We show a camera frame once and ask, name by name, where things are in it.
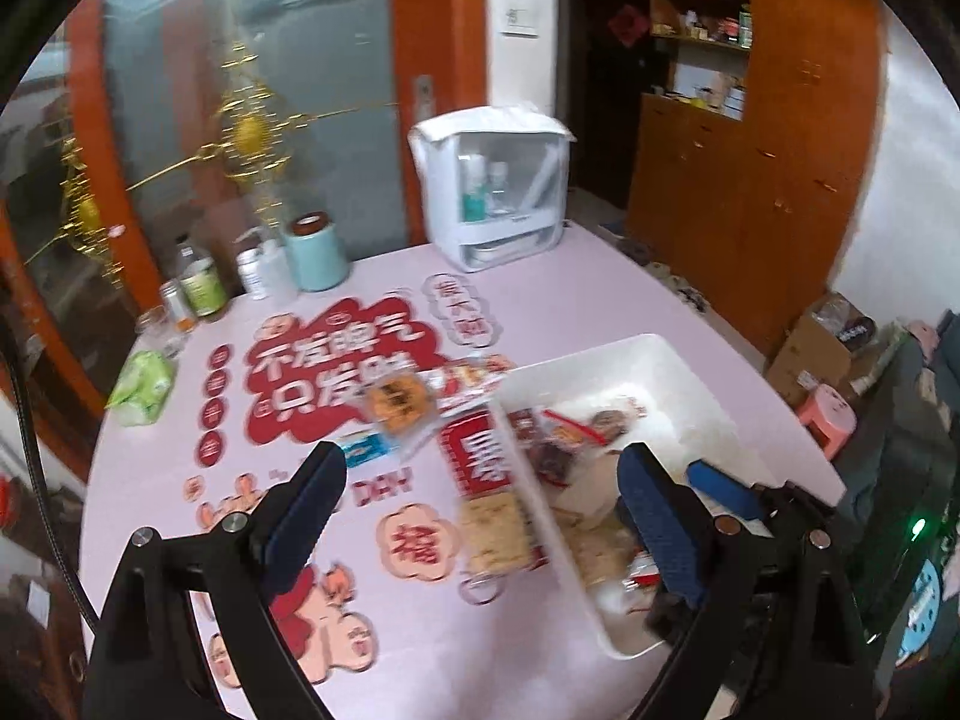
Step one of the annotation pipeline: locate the large gold hanging ornament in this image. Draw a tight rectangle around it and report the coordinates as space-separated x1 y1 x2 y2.
124 45 398 218

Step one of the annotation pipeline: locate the pink plastic stool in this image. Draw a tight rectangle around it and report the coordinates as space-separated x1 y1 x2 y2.
795 382 860 458

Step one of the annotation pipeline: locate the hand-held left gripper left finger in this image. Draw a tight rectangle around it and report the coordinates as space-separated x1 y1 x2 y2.
79 441 347 720

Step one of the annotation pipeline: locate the white light switch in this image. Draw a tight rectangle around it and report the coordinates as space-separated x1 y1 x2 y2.
501 4 542 38

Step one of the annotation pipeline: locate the blue white snack packet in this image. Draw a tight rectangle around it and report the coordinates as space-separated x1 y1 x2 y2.
337 426 406 472

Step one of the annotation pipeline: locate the white pump bottle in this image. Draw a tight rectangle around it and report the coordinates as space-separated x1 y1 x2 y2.
234 229 292 299

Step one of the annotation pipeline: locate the row of shoes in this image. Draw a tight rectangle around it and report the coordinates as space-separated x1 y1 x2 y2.
622 240 713 316

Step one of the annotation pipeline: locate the dark chocolate snack packet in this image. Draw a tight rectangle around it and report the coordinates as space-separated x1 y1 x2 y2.
525 441 575 485

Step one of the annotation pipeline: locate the pink printed tablecloth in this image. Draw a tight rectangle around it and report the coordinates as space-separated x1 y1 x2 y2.
79 221 848 720

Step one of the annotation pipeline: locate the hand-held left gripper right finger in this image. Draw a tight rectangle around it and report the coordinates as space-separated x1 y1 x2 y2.
616 442 878 720

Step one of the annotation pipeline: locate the small red snack packet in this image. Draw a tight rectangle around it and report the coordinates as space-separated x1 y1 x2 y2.
619 559 665 597

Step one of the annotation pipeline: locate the black cable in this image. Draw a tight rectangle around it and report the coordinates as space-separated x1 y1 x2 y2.
0 315 98 638

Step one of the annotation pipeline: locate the small orange cap bottle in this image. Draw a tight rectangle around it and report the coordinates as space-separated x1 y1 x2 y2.
159 279 197 332

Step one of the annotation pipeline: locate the orange wooden cabinet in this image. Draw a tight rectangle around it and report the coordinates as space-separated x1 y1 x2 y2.
626 0 886 357

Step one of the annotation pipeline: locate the red label cracker packet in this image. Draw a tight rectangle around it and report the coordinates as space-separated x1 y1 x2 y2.
456 491 552 580

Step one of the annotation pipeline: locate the cardboard box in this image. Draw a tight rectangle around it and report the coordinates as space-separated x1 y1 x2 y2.
765 292 878 406

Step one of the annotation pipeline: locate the green tissue pack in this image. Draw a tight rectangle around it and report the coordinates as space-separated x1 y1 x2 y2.
105 349 179 428

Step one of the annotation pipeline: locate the red striped clear snack packet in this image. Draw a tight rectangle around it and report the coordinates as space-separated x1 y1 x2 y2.
541 409 605 455

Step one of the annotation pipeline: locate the beige snack bag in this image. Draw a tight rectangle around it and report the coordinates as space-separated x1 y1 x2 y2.
551 454 642 612

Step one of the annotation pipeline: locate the white desktop organizer box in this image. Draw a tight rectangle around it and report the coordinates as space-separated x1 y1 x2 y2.
407 106 577 273

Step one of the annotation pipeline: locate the small gold hanging ornament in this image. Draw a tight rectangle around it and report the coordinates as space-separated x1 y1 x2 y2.
22 135 128 286

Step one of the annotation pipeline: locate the orange cookie packet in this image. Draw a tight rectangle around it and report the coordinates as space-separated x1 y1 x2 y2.
364 375 440 440

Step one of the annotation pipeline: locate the white plastic bin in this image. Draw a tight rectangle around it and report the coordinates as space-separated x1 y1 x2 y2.
491 334 743 661

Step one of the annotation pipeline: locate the red door decoration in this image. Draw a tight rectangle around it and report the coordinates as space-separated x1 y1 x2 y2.
611 4 647 46

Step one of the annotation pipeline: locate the brown red snack packet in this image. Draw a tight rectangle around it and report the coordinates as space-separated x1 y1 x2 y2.
508 406 556 451

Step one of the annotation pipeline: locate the small orange striped snack packet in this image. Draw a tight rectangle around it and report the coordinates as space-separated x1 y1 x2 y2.
439 356 518 400

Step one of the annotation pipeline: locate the brown round pastry packet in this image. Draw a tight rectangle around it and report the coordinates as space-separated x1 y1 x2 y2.
589 406 629 442

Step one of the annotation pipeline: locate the clear glass jar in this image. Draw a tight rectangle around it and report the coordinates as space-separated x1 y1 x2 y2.
135 306 187 359

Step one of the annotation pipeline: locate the orange framed glass door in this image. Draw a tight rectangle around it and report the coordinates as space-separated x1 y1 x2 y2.
0 0 488 458

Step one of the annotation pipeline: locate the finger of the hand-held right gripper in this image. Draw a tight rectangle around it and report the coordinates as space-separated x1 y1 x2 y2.
685 460 767 520
643 591 695 640

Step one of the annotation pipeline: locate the light blue canister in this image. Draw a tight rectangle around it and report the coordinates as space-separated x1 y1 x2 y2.
283 211 352 293

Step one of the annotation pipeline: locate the green label bottle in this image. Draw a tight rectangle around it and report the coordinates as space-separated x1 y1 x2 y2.
174 236 228 320

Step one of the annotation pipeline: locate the teal white bottle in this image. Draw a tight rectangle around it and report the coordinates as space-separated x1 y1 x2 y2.
460 154 489 223

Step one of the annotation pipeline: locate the blue round printed disc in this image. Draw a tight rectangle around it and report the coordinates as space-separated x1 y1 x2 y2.
892 561 947 670

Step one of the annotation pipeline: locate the row of small shelf items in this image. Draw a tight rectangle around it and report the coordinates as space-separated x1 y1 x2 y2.
660 0 755 117

